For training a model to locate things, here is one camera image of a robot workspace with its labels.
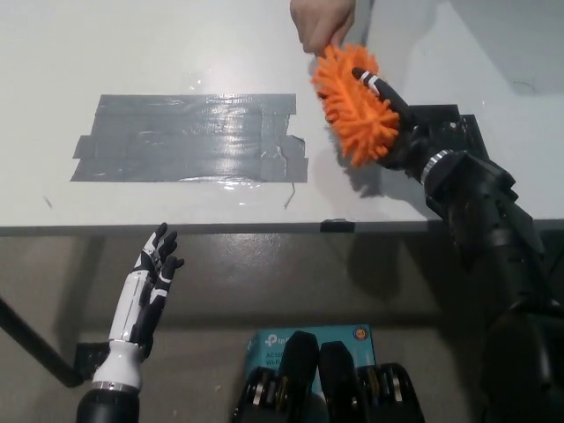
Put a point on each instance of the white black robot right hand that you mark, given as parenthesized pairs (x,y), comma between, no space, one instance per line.
(405,150)

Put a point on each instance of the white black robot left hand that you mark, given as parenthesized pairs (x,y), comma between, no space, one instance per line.
(128,308)

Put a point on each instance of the bare human hand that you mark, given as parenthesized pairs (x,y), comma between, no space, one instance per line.
(321,22)

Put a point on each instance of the orange microfibre duster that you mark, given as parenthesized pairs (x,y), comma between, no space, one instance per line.
(352,110)

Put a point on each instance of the black floor tape patch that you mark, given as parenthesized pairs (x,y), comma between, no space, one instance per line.
(88,357)

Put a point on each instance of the black table leg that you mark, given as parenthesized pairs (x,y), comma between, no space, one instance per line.
(39,343)

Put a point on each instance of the small black tape strip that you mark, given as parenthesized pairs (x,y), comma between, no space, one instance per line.
(337,225)

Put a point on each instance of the teal router cardboard box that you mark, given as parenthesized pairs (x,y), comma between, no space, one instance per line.
(269,346)

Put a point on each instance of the grey duct tape patch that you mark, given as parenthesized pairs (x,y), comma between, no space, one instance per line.
(189,141)

